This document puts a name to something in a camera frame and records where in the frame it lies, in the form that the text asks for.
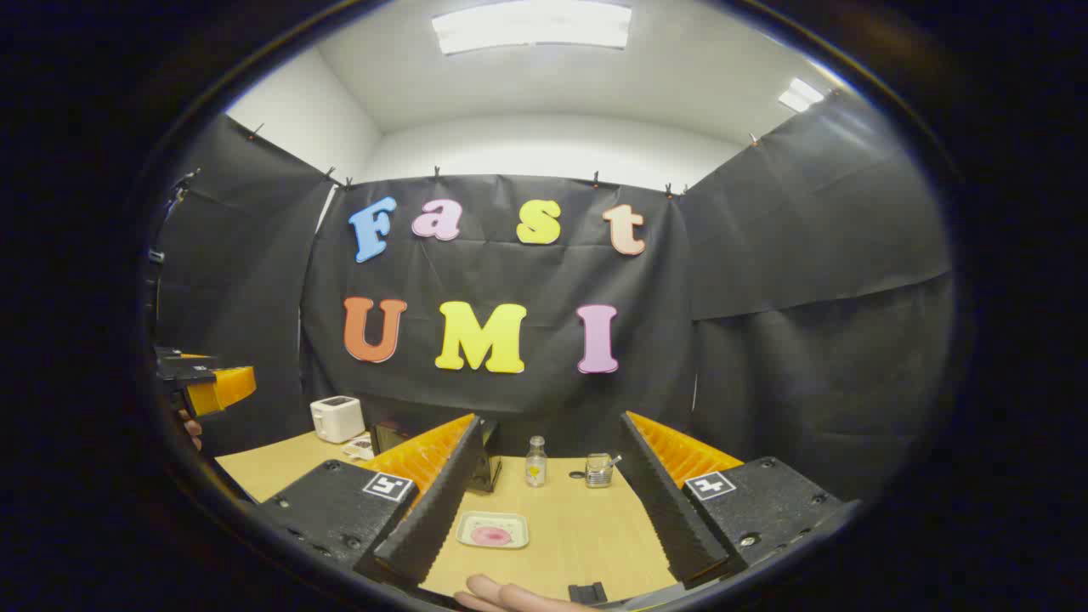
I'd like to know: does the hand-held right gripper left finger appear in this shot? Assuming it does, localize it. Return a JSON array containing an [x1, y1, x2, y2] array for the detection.
[[255, 414, 485, 589]]

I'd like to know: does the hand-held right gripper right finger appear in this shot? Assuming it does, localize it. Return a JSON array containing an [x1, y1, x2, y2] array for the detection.
[[616, 411, 851, 589]]

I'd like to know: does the white square plate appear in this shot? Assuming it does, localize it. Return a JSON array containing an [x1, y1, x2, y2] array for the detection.
[[456, 511, 530, 550]]

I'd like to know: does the black electric oven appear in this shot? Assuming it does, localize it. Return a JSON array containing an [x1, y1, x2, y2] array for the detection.
[[370, 415, 502, 494]]

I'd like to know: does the white toaster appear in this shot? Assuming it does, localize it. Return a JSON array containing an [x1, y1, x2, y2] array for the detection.
[[310, 395, 366, 444]]

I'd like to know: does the black backdrop cloth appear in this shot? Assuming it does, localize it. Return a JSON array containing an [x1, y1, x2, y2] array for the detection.
[[153, 89, 957, 502]]

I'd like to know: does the ceiling light panel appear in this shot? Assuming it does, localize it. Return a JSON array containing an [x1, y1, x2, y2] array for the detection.
[[778, 76, 827, 113], [432, 0, 632, 56]]

